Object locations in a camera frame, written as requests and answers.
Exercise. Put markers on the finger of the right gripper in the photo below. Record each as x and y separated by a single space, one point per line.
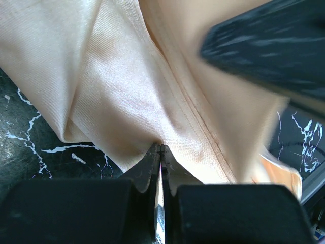
278 45

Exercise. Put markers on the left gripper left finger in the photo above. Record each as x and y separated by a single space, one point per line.
145 177

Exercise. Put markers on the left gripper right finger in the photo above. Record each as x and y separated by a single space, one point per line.
174 175

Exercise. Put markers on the peach cloth napkin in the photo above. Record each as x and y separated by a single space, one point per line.
126 74

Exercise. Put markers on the black marble pattern mat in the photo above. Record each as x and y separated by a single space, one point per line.
55 192

